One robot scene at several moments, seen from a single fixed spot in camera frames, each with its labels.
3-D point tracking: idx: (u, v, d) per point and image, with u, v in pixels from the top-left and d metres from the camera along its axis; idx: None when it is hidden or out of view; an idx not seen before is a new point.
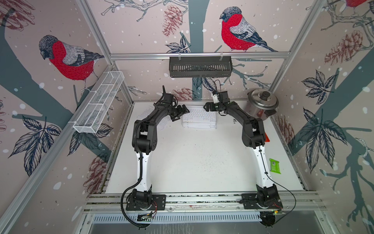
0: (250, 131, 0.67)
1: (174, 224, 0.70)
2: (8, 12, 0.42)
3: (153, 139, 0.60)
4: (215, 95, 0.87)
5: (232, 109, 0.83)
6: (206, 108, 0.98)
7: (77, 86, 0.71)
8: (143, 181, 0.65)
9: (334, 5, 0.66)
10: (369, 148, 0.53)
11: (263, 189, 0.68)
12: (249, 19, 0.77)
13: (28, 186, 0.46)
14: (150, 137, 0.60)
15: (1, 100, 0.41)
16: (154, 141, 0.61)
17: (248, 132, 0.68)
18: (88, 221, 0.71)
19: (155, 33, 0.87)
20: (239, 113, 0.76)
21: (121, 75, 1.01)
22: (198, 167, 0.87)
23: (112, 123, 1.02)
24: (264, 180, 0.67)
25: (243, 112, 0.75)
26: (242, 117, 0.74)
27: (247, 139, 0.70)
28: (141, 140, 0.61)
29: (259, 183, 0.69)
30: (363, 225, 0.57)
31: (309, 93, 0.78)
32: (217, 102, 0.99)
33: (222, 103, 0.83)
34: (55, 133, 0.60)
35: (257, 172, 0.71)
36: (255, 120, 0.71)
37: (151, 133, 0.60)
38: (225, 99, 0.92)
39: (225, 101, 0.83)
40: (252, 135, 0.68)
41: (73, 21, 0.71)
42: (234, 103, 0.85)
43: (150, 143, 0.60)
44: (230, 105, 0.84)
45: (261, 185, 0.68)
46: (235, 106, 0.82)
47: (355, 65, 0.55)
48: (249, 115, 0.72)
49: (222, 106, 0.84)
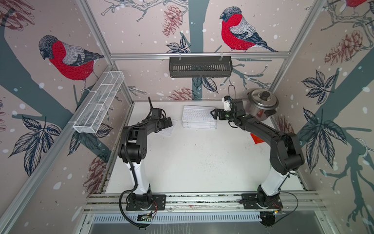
0: (284, 151, 0.50)
1: (174, 224, 0.70)
2: (8, 12, 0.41)
3: (143, 145, 0.55)
4: (226, 102, 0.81)
5: (250, 124, 0.67)
6: (214, 116, 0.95)
7: (77, 86, 0.71)
8: (140, 186, 0.64)
9: (334, 5, 0.66)
10: (368, 148, 0.53)
11: (267, 195, 0.66)
12: (249, 19, 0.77)
13: (28, 186, 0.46)
14: (139, 143, 0.55)
15: (1, 100, 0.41)
16: (143, 149, 0.55)
17: (282, 152, 0.50)
18: (88, 221, 0.71)
19: (155, 33, 0.87)
20: (263, 128, 0.59)
21: (121, 75, 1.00)
22: (198, 167, 0.87)
23: (112, 123, 1.02)
24: (273, 191, 0.64)
25: (266, 127, 0.58)
26: (269, 133, 0.55)
27: (278, 164, 0.51)
28: (131, 148, 0.55)
29: (264, 189, 0.66)
30: (363, 225, 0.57)
31: (309, 93, 0.78)
32: (230, 111, 0.82)
33: (236, 117, 0.74)
34: (55, 133, 0.60)
35: (269, 184, 0.63)
36: (286, 135, 0.54)
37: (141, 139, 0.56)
38: (240, 110, 0.75)
39: (239, 113, 0.75)
40: (288, 157, 0.50)
41: (73, 21, 0.70)
42: (250, 116, 0.69)
43: (138, 150, 0.54)
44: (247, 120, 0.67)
45: (267, 194, 0.65)
46: (253, 121, 0.65)
47: (355, 66, 0.55)
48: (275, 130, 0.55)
49: (236, 120, 0.73)
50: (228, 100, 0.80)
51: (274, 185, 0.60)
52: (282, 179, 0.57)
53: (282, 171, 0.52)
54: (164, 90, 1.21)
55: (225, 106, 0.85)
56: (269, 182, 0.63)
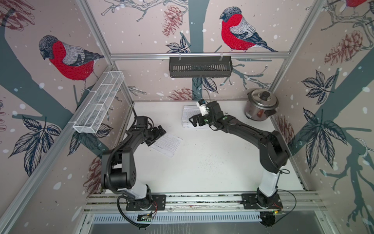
0: (272, 150, 0.50)
1: (174, 224, 0.70)
2: (8, 12, 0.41)
3: (131, 170, 0.46)
4: (202, 106, 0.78)
5: (232, 127, 0.65)
6: (193, 123, 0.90)
7: (77, 86, 0.71)
8: (136, 195, 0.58)
9: (334, 5, 0.66)
10: (368, 148, 0.53)
11: (267, 196, 0.65)
12: (249, 19, 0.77)
13: (28, 186, 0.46)
14: (126, 169, 0.46)
15: (2, 100, 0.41)
16: (132, 174, 0.47)
17: (272, 154, 0.50)
18: (88, 221, 0.71)
19: (155, 33, 0.87)
20: (247, 130, 0.58)
21: (121, 75, 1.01)
22: (198, 167, 0.87)
23: (112, 123, 1.02)
24: (271, 191, 0.63)
25: (249, 128, 0.58)
26: (254, 134, 0.55)
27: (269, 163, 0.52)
28: (116, 177, 0.45)
29: (263, 191, 0.66)
30: (364, 226, 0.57)
31: (309, 93, 0.78)
32: (208, 115, 0.79)
33: (216, 120, 0.72)
34: (55, 133, 0.60)
35: (265, 185, 0.64)
36: (271, 134, 0.54)
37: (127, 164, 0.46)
38: (218, 112, 0.72)
39: (218, 116, 0.72)
40: (277, 155, 0.51)
41: (73, 21, 0.71)
42: (229, 117, 0.69)
43: (126, 177, 0.46)
44: (229, 122, 0.66)
45: (267, 195, 0.65)
46: (235, 122, 0.64)
47: (355, 66, 0.55)
48: (259, 132, 0.55)
49: (218, 124, 0.71)
50: (204, 104, 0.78)
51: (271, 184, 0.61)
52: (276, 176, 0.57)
53: (273, 170, 0.54)
54: (164, 90, 1.21)
55: (201, 110, 0.82)
56: (265, 182, 0.63)
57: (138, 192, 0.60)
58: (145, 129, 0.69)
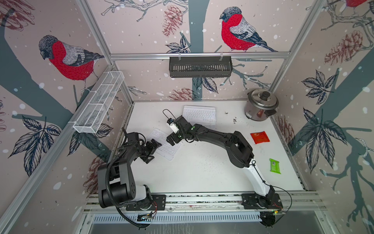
0: (236, 149, 0.57)
1: (174, 224, 0.70)
2: (8, 12, 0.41)
3: (130, 182, 0.44)
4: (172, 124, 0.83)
5: (201, 135, 0.71)
6: (170, 143, 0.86)
7: (77, 85, 0.71)
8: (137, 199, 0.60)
9: (334, 5, 0.66)
10: (368, 148, 0.53)
11: (265, 196, 0.66)
12: (249, 19, 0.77)
13: (28, 186, 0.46)
14: (125, 182, 0.45)
15: (1, 100, 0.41)
16: (132, 185, 0.45)
17: (237, 153, 0.56)
18: (88, 221, 0.71)
19: (155, 33, 0.87)
20: (213, 135, 0.65)
21: (121, 75, 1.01)
22: (198, 167, 0.87)
23: (112, 123, 1.02)
24: (263, 187, 0.64)
25: (214, 133, 0.65)
26: (220, 139, 0.62)
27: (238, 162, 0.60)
28: (116, 190, 0.43)
29: (258, 191, 0.67)
30: (364, 226, 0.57)
31: (309, 93, 0.78)
32: (179, 131, 0.84)
33: (186, 131, 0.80)
34: (55, 133, 0.60)
35: (254, 184, 0.67)
36: (233, 135, 0.61)
37: (125, 176, 0.45)
38: (185, 125, 0.76)
39: (186, 127, 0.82)
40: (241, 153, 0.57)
41: (73, 21, 0.71)
42: (196, 126, 0.74)
43: (126, 189, 0.43)
44: (197, 130, 0.71)
45: (263, 194, 0.66)
46: (202, 128, 0.70)
47: (355, 66, 0.55)
48: (223, 134, 0.62)
49: (188, 135, 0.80)
50: (173, 122, 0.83)
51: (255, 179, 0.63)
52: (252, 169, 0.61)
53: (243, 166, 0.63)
54: (164, 90, 1.21)
55: (173, 128, 0.85)
56: (252, 181, 0.66)
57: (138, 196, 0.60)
58: (138, 143, 0.68)
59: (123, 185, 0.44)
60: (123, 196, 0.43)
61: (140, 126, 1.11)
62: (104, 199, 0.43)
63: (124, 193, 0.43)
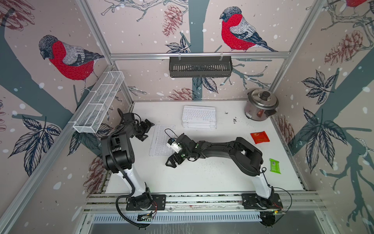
0: (243, 158, 0.52)
1: (174, 224, 0.70)
2: (8, 12, 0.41)
3: (130, 149, 0.52)
4: (173, 144, 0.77)
5: (206, 151, 0.68)
6: (172, 165, 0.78)
7: (77, 85, 0.71)
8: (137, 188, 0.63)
9: (334, 5, 0.66)
10: (369, 148, 0.53)
11: (267, 198, 0.65)
12: (249, 19, 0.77)
13: (28, 186, 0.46)
14: (125, 148, 0.52)
15: (1, 100, 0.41)
16: (132, 152, 0.53)
17: (244, 161, 0.52)
18: (88, 221, 0.71)
19: (155, 33, 0.87)
20: (217, 148, 0.62)
21: (121, 75, 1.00)
22: (198, 167, 0.87)
23: (112, 123, 1.02)
24: (268, 190, 0.63)
25: (218, 145, 0.62)
26: (223, 149, 0.59)
27: (248, 171, 0.56)
28: (117, 157, 0.51)
29: (261, 193, 0.65)
30: (363, 226, 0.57)
31: (309, 93, 0.78)
32: (182, 149, 0.80)
33: (191, 150, 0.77)
34: (55, 133, 0.60)
35: (259, 187, 0.64)
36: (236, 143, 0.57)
37: (125, 143, 0.52)
38: (190, 143, 0.74)
39: (191, 146, 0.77)
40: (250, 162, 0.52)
41: (73, 21, 0.70)
42: (200, 142, 0.72)
43: (127, 155, 0.51)
44: (201, 147, 0.68)
45: (267, 196, 0.64)
46: (205, 144, 0.68)
47: (355, 66, 0.55)
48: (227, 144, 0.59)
49: (194, 154, 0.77)
50: (175, 141, 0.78)
51: (262, 185, 0.61)
52: (262, 176, 0.58)
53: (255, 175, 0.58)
54: (164, 90, 1.21)
55: (175, 148, 0.80)
56: (256, 185, 0.64)
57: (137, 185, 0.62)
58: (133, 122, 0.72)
59: (124, 151, 0.52)
60: (125, 161, 0.51)
61: None
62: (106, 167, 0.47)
63: (126, 158, 0.51)
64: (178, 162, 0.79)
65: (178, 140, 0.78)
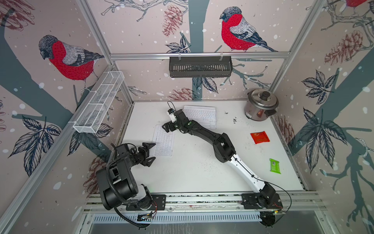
0: (220, 148, 0.70)
1: (174, 224, 0.70)
2: (8, 12, 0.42)
3: (131, 179, 0.45)
4: (171, 113, 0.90)
5: (195, 130, 0.83)
6: (166, 129, 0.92)
7: (77, 86, 0.71)
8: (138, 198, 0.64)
9: (334, 5, 0.66)
10: (368, 148, 0.53)
11: (259, 191, 0.68)
12: (249, 19, 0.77)
13: (28, 186, 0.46)
14: (127, 177, 0.46)
15: (1, 100, 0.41)
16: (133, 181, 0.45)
17: (220, 151, 0.71)
18: (88, 221, 0.71)
19: (155, 33, 0.87)
20: (205, 133, 0.77)
21: (121, 75, 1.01)
22: (199, 166, 0.87)
23: (112, 123, 1.02)
24: (255, 183, 0.68)
25: (207, 132, 0.77)
26: (209, 137, 0.76)
27: (220, 157, 0.74)
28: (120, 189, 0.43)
29: (253, 188, 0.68)
30: (363, 225, 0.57)
31: (309, 93, 0.78)
32: (177, 122, 0.95)
33: (183, 125, 0.89)
34: (55, 133, 0.60)
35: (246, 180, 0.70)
36: (219, 135, 0.73)
37: (125, 172, 0.46)
38: (184, 119, 0.89)
39: (184, 121, 0.89)
40: (223, 151, 0.71)
41: (73, 21, 0.71)
42: (193, 121, 0.87)
43: (129, 185, 0.44)
44: (193, 126, 0.83)
45: (257, 189, 0.68)
46: (197, 125, 0.83)
47: (355, 66, 0.55)
48: (213, 134, 0.75)
49: (184, 128, 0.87)
50: (173, 112, 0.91)
51: (244, 174, 0.70)
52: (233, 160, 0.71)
53: (223, 160, 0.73)
54: (164, 90, 1.21)
55: (172, 118, 0.97)
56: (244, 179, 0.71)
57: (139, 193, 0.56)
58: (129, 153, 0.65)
59: (125, 180, 0.45)
60: (128, 191, 0.44)
61: (140, 126, 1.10)
62: (109, 200, 0.42)
63: (129, 188, 0.44)
64: (171, 128, 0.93)
65: (176, 113, 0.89)
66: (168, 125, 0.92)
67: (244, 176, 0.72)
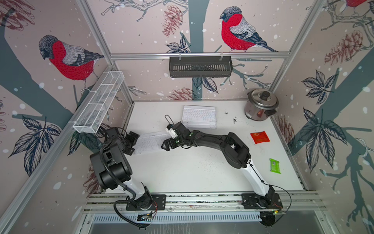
0: (231, 150, 0.58)
1: (174, 224, 0.70)
2: (8, 12, 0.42)
3: (125, 161, 0.48)
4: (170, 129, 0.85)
5: (199, 139, 0.73)
6: (166, 148, 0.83)
7: (77, 86, 0.71)
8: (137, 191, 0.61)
9: (334, 5, 0.66)
10: (369, 148, 0.53)
11: (265, 196, 0.66)
12: (249, 19, 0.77)
13: (28, 186, 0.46)
14: (121, 160, 0.48)
15: (1, 100, 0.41)
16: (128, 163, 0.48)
17: (232, 153, 0.58)
18: (88, 221, 0.71)
19: (155, 33, 0.87)
20: (210, 139, 0.67)
21: (121, 75, 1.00)
22: (198, 166, 0.87)
23: (112, 123, 1.02)
24: (262, 188, 0.64)
25: (210, 137, 0.67)
26: (215, 141, 0.65)
27: (233, 163, 0.62)
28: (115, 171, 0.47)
29: (257, 191, 0.67)
30: (364, 226, 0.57)
31: (309, 93, 0.78)
32: (177, 136, 0.86)
33: (184, 137, 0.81)
34: (55, 133, 0.60)
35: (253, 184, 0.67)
36: (228, 137, 0.63)
37: (119, 154, 0.49)
38: (184, 131, 0.79)
39: (185, 133, 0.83)
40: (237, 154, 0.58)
41: (73, 21, 0.70)
42: (195, 131, 0.77)
43: (123, 167, 0.47)
44: (195, 136, 0.73)
45: (263, 194, 0.66)
46: (199, 133, 0.73)
47: (355, 65, 0.55)
48: (218, 137, 0.64)
49: (187, 141, 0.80)
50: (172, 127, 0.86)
51: (255, 180, 0.64)
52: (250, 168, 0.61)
53: (238, 167, 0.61)
54: (164, 90, 1.21)
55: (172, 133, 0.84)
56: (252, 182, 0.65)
57: (137, 187, 0.59)
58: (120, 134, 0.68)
59: (120, 163, 0.48)
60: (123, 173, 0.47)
61: (140, 126, 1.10)
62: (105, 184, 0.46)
63: (123, 170, 0.47)
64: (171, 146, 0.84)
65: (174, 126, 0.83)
66: (169, 141, 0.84)
67: (253, 181, 0.66)
